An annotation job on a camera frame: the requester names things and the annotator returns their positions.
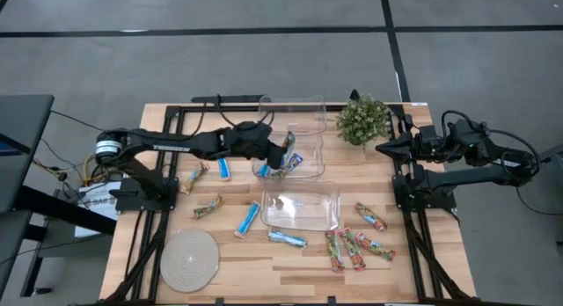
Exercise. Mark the black desk leg frame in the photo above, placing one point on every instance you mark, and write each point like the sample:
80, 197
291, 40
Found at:
66, 211

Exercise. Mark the round woven placemat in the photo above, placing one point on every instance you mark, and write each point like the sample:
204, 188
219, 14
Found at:
189, 260

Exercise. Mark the grey chair base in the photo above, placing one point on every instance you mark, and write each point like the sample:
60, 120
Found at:
555, 158

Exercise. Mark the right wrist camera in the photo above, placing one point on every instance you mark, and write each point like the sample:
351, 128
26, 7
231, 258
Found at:
429, 133

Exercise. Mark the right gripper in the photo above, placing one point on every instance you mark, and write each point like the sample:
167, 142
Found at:
424, 152

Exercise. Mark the white printed paper sheet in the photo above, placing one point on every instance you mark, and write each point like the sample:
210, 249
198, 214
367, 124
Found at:
94, 205

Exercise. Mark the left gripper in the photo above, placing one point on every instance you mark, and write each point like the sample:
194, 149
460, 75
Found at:
253, 141

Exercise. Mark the small white label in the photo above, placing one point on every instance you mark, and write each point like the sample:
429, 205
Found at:
419, 104

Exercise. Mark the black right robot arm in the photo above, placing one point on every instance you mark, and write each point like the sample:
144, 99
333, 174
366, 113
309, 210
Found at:
466, 176

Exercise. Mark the long black bar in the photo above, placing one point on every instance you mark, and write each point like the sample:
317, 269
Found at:
237, 98

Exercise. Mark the red granola bar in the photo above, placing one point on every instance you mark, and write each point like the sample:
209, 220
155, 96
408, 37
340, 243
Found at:
370, 216
375, 247
352, 249
334, 251

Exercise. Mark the dark grey desk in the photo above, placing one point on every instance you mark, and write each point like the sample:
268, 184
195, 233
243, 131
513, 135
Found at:
26, 121

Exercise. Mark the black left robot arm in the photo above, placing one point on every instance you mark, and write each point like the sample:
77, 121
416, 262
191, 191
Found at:
176, 143

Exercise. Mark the small green potted plant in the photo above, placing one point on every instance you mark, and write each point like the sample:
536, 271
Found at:
363, 119

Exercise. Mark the clear plastic bin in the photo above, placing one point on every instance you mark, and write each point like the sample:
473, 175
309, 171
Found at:
314, 165
303, 209
292, 117

